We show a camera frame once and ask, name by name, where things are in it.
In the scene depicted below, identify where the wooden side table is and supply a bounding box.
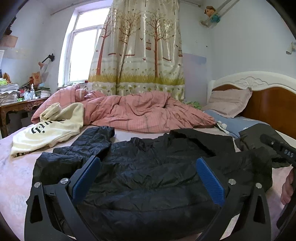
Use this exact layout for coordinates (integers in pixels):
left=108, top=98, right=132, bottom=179
left=1, top=97, right=48, bottom=138

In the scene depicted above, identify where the green cloth by pillow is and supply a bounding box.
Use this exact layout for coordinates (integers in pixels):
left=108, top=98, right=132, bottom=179
left=185, top=101, right=203, bottom=110

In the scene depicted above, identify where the blue patterned pillow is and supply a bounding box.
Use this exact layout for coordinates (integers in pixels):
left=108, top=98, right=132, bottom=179
left=204, top=109, right=267, bottom=138

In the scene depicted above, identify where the plush toy on shelf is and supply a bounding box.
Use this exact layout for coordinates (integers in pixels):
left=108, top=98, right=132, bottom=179
left=204, top=6, right=220, bottom=23

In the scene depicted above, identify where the white and wood headboard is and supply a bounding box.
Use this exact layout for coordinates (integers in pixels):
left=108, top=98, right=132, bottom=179
left=207, top=71, right=295, bottom=138

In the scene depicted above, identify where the black puffer jacket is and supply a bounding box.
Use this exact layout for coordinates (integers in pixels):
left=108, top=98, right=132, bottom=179
left=33, top=126, right=273, bottom=240

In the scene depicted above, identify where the clear spray bottle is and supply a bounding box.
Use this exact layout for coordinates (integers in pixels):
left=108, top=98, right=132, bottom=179
left=30, top=84, right=35, bottom=100

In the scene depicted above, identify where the cream printed sweatshirt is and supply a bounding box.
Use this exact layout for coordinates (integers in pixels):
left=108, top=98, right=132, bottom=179
left=11, top=102, right=84, bottom=157

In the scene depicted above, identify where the tree print curtain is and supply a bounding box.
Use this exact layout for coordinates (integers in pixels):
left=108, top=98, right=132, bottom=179
left=88, top=1, right=185, bottom=100

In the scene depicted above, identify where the window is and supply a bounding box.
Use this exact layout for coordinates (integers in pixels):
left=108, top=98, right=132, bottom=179
left=58, top=8, right=109, bottom=87

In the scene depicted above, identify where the pink bed sheet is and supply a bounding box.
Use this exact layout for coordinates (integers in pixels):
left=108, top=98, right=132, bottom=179
left=1, top=126, right=292, bottom=240

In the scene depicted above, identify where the person's right hand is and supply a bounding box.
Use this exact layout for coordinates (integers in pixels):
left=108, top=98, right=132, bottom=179
left=280, top=169, right=294, bottom=205

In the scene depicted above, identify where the pink checked quilt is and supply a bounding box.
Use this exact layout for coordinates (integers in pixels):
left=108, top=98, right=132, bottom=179
left=31, top=84, right=216, bottom=133

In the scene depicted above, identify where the stack of papers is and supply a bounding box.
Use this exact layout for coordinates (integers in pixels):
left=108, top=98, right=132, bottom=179
left=0, top=84, right=20, bottom=106

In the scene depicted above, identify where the folded dark green garment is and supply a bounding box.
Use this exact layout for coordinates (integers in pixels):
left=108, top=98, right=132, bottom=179
left=235, top=123, right=290, bottom=168

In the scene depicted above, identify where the black wall lamp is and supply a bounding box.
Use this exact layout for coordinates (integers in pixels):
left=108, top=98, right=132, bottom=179
left=38, top=53, right=55, bottom=70

